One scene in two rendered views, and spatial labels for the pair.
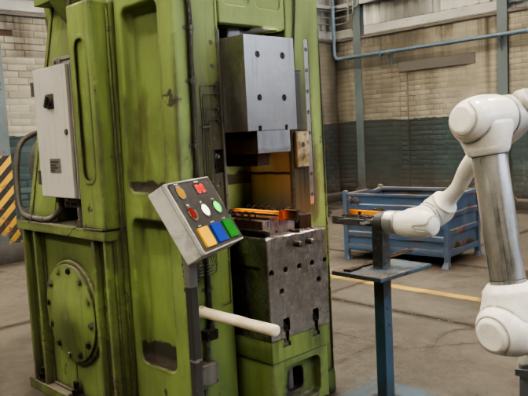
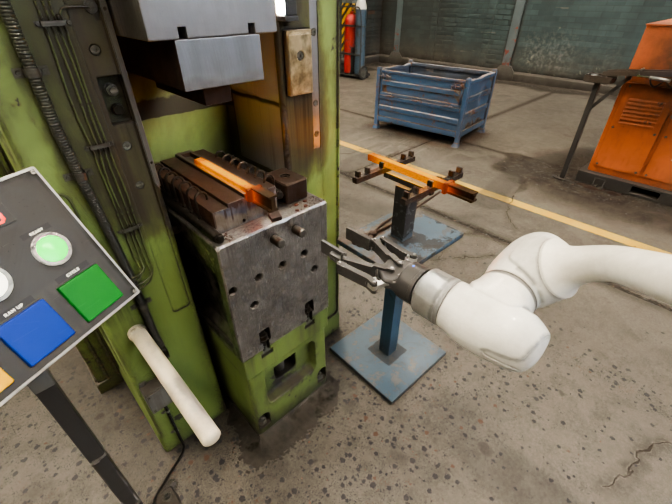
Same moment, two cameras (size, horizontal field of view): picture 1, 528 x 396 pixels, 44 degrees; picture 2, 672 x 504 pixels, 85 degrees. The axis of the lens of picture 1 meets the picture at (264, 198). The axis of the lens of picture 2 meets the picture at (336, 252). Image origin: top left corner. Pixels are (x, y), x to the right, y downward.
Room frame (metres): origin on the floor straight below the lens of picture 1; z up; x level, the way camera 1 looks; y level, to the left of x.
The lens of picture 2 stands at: (1.94, -0.30, 1.44)
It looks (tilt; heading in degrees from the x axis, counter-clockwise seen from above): 35 degrees down; 0
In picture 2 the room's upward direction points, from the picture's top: straight up
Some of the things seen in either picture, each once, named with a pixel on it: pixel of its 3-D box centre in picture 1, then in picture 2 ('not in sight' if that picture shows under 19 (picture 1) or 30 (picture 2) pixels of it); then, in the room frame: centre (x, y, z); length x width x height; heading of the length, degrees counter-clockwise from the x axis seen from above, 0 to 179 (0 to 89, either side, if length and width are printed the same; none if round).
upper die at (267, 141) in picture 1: (241, 142); (180, 52); (2.99, 0.09, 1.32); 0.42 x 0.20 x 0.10; 44
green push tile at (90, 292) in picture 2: (229, 228); (91, 292); (2.44, 0.14, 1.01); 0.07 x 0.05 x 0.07; 159
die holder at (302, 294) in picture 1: (256, 275); (236, 247); (3.03, 0.05, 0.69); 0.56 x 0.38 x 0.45; 44
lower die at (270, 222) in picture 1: (246, 221); (209, 184); (2.99, 0.09, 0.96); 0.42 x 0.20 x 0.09; 44
